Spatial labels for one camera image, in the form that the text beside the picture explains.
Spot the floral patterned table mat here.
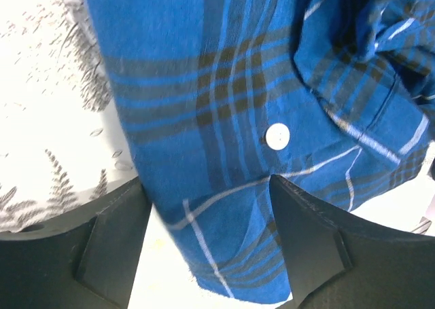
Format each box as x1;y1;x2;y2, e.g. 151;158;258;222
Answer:
0;0;435;309

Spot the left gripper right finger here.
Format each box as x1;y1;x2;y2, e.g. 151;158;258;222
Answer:
269;175;434;308

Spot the blue plaid long sleeve shirt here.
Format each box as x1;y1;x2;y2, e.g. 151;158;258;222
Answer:
85;0;434;304

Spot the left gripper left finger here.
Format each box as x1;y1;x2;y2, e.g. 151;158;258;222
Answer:
1;179;152;309

